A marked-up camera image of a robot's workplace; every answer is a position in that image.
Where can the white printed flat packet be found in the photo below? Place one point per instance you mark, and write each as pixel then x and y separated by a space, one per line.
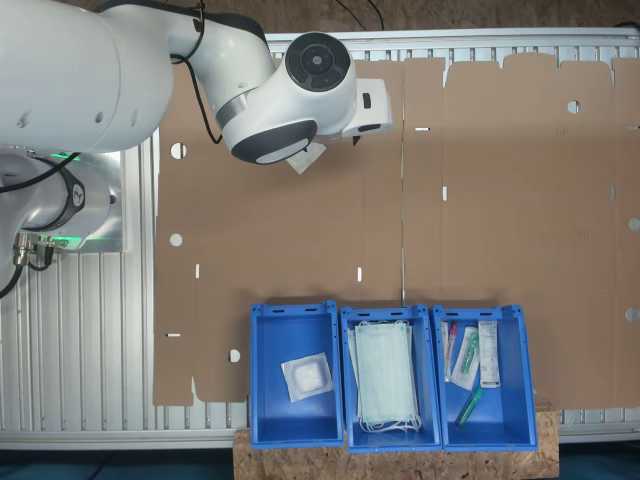
pixel 489 355

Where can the blue bin with masks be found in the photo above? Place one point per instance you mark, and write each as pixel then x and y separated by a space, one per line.
pixel 395 442

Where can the chipboard panel under bins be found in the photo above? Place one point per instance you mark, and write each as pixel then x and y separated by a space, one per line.
pixel 400 465

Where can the brown cardboard sheet with slots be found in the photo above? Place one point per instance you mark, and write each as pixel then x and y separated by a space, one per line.
pixel 300 225

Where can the cotton packet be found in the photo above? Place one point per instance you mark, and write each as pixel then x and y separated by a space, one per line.
pixel 305 161
pixel 307 377

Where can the packet with green syringe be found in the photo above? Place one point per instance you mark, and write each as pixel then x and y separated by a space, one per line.
pixel 466 360

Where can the blue bin with cotton packet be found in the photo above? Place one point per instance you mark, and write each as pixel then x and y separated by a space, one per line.
pixel 300 430

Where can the pale green face mask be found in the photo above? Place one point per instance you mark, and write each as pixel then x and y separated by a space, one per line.
pixel 387 375
pixel 352 350

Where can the blue bin with medical packets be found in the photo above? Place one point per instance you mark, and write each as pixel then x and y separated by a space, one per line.
pixel 505 415

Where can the packet with red-capped tube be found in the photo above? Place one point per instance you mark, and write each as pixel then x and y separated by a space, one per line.
pixel 448 350

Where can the loose green capped needle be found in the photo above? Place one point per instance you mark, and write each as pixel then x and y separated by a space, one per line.
pixel 470 406

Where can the brown cardboard sheet with flaps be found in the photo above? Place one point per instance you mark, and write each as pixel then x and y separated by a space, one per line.
pixel 525 225

